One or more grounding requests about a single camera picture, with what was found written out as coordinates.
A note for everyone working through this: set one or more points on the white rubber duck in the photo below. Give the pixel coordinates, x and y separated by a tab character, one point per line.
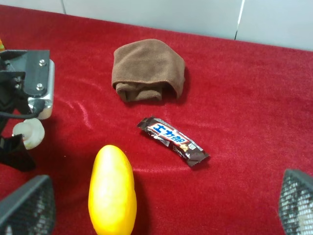
32	132

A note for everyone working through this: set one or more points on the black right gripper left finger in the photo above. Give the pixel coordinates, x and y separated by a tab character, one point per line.
29	210

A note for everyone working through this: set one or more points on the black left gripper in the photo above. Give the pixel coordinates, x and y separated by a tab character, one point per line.
23	74

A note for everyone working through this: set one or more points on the orange green toy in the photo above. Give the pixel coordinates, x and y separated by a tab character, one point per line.
2	47

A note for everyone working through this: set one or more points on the folded brown towel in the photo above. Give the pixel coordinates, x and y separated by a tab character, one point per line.
143	68

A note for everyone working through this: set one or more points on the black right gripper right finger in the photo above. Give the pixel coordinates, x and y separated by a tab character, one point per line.
296	203

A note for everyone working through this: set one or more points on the red velvet tablecloth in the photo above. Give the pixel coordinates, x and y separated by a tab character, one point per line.
249	106

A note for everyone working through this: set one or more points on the brown chocolate bar wrapper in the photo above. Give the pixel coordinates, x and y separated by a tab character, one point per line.
175	140

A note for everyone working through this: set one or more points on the yellow mango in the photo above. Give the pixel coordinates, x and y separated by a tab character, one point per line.
112	200

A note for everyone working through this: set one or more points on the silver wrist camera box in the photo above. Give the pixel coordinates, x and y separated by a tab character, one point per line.
48	96

